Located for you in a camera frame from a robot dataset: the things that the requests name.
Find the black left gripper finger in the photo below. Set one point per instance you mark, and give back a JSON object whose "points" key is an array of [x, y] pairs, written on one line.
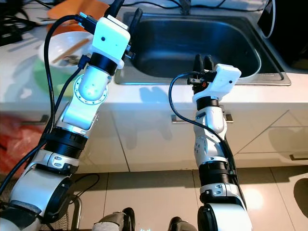
{"points": [[136, 18], [117, 7]]}

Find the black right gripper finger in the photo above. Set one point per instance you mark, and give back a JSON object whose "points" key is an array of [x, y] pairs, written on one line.
{"points": [[198, 63], [209, 64]]}

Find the white ceramic bowl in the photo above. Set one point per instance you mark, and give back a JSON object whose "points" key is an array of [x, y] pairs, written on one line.
{"points": [[65, 41]]}

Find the green plate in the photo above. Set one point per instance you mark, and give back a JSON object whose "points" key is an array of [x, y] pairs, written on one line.
{"points": [[62, 84]]}

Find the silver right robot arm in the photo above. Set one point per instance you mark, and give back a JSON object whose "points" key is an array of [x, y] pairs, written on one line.
{"points": [[209, 125]]}

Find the steel kitchen sink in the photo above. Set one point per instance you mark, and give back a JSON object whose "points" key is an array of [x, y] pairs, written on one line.
{"points": [[173, 48]]}

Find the white kitchen cabinet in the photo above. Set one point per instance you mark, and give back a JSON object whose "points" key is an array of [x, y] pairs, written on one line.
{"points": [[134, 134]]}

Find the orange bowl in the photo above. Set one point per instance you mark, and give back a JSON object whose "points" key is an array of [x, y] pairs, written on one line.
{"points": [[77, 8]]}

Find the black countertop appliance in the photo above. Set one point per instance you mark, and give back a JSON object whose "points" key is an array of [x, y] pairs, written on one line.
{"points": [[293, 24]]}

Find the black power strip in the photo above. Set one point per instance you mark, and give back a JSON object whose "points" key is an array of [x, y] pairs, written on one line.
{"points": [[14, 29]]}

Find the red plastic bag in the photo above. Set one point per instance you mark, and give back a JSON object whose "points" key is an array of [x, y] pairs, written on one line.
{"points": [[19, 139]]}

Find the grey robot right leg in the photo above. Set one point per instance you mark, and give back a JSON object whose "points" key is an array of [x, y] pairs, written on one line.
{"points": [[180, 224]]}

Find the grey metal tube stand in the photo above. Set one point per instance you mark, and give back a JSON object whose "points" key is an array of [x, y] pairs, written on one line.
{"points": [[77, 214]]}

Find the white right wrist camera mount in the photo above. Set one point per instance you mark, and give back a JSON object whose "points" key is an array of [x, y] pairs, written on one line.
{"points": [[226, 77]]}

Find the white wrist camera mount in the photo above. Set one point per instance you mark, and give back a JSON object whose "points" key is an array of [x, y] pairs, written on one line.
{"points": [[110, 38], [226, 77]]}

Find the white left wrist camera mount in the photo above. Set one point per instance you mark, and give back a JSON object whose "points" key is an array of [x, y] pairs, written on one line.
{"points": [[110, 38]]}

